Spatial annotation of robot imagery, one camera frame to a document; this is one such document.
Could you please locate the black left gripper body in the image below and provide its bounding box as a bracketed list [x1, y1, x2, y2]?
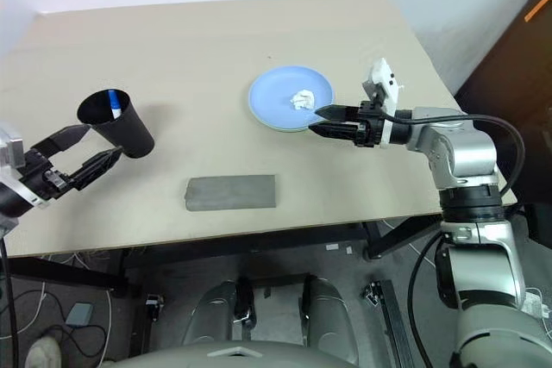
[19, 149, 73, 202]

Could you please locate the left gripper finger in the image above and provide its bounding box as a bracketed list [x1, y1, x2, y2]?
[64, 147, 125, 192]
[30, 124, 91, 158]

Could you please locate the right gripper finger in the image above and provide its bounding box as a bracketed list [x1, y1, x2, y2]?
[314, 103, 362, 122]
[307, 122, 361, 141]

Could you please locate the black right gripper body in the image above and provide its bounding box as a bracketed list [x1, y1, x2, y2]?
[354, 100, 385, 150]

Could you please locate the white marker with blue cap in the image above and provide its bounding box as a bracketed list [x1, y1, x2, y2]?
[107, 90, 122, 121]

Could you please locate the light blue plate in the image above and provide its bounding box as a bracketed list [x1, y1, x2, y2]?
[248, 65, 336, 133]

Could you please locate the grey glasses case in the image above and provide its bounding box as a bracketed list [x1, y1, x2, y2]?
[183, 174, 278, 213]

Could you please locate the black plastic cup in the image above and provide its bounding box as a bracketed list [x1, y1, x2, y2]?
[76, 88, 155, 159]

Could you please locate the black case with orange stripe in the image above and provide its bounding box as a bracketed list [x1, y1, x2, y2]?
[452, 0, 552, 257]

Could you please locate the crumpled white paper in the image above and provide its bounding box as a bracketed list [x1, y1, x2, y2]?
[288, 89, 316, 111]

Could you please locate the grey foot pedal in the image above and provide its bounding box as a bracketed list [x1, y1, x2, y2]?
[64, 303, 94, 327]

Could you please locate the white shoe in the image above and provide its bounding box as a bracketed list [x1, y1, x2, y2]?
[24, 334, 62, 368]

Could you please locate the grey right robot leg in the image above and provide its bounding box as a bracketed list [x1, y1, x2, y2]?
[299, 277, 361, 365]

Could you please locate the grey robot leg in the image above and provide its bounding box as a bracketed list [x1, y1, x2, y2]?
[299, 277, 361, 365]
[183, 280, 258, 347]

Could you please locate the grey left robot leg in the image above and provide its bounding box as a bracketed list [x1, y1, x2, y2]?
[183, 280, 258, 347]

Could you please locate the grey robot torso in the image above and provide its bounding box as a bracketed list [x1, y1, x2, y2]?
[103, 340, 363, 368]

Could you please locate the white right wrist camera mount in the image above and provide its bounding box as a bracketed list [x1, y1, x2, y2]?
[361, 57, 409, 148]

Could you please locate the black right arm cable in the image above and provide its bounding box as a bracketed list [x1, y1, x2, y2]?
[378, 109, 526, 368]

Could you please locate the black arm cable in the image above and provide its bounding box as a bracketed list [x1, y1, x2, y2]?
[378, 109, 526, 368]
[0, 229, 21, 368]

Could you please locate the black metal table frame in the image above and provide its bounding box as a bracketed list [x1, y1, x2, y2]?
[8, 208, 445, 356]

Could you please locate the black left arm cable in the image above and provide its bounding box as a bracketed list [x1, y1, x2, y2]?
[0, 229, 21, 368]

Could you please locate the black aluminium profile rail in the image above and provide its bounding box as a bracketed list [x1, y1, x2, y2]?
[361, 280, 415, 368]

